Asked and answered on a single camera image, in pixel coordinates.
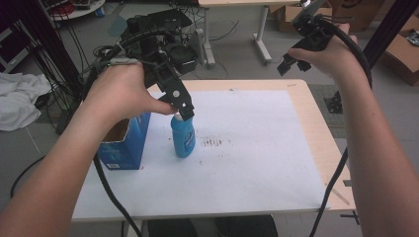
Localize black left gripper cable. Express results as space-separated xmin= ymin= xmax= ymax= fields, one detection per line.
xmin=83 ymin=29 xmax=172 ymax=237

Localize black floor cable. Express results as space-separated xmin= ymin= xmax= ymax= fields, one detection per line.
xmin=9 ymin=155 xmax=46 ymax=199

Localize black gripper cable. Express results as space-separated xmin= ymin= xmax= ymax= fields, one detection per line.
xmin=83 ymin=29 xmax=172 ymax=237
xmin=308 ymin=15 xmax=374 ymax=237

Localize blue cardboard box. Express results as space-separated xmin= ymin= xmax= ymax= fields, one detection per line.
xmin=97 ymin=112 xmax=152 ymax=171

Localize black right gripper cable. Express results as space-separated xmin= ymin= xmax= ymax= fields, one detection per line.
xmin=308 ymin=15 xmax=374 ymax=237

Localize person's right hand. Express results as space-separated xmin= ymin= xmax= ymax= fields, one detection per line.
xmin=287 ymin=23 xmax=364 ymax=80

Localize white cloth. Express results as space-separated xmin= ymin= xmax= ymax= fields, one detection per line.
xmin=0 ymin=71 xmax=52 ymax=132

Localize black metal stand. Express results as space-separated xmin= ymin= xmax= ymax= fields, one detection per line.
xmin=362 ymin=0 xmax=419 ymax=69

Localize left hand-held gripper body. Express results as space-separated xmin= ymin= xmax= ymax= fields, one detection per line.
xmin=119 ymin=8 xmax=200 ymax=89

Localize black cable bundle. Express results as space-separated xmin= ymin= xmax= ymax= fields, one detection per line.
xmin=31 ymin=18 xmax=110 ymax=110

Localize light wooden table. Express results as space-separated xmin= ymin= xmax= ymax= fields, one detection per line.
xmin=146 ymin=78 xmax=358 ymax=213

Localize blue detergent bottle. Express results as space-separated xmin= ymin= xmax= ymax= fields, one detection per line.
xmin=170 ymin=113 xmax=197 ymax=159

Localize white-legged desk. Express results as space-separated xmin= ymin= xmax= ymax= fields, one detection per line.
xmin=197 ymin=0 xmax=301 ymax=68

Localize brown cardboard box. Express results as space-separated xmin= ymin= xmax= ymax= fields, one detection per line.
xmin=276 ymin=0 xmax=334 ymax=34
xmin=380 ymin=14 xmax=419 ymax=88
xmin=329 ymin=0 xmax=384 ymax=33

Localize person's left hand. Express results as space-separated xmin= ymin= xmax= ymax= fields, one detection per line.
xmin=82 ymin=62 xmax=180 ymax=133

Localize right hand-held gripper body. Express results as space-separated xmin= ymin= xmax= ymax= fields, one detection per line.
xmin=291 ymin=0 xmax=334 ymax=55

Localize round white table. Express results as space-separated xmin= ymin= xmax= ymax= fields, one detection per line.
xmin=48 ymin=0 xmax=107 ymax=22

